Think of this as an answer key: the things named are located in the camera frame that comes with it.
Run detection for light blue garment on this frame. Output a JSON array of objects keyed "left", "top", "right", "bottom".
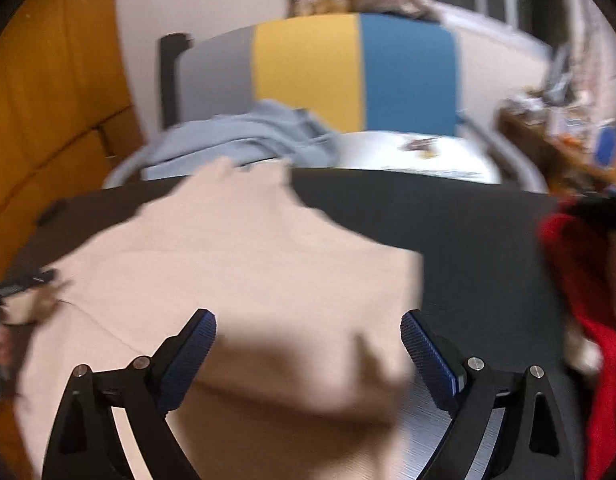
[{"left": 140, "top": 99, "right": 341, "bottom": 181}]

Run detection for dark cloth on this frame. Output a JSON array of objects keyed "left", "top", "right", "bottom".
[{"left": 558, "top": 192, "right": 616, "bottom": 233}]

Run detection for wooden desk with clutter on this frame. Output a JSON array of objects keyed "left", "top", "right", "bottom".
[{"left": 498, "top": 45, "right": 616, "bottom": 191}]

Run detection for beige knit garment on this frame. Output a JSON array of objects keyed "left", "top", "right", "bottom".
[{"left": 8, "top": 157, "right": 423, "bottom": 480}]

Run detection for white printed cushion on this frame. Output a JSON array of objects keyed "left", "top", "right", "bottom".
[{"left": 103, "top": 131, "right": 503, "bottom": 188}]

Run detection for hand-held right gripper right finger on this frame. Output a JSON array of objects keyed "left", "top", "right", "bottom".
[{"left": 401, "top": 310, "right": 583, "bottom": 480}]

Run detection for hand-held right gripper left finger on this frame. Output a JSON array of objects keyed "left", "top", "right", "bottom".
[{"left": 42, "top": 309, "right": 217, "bottom": 480}]

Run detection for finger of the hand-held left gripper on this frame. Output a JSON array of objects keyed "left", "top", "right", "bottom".
[{"left": 0, "top": 269, "right": 59, "bottom": 300}]

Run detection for orange wooden cabinet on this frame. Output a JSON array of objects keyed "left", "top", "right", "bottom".
[{"left": 0, "top": 0, "right": 146, "bottom": 281}]

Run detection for grey yellow blue chair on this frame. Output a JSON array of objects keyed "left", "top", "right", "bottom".
[{"left": 175, "top": 12, "right": 461, "bottom": 138}]

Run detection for red cloth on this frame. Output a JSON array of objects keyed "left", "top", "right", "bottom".
[{"left": 536, "top": 212, "right": 616, "bottom": 480}]

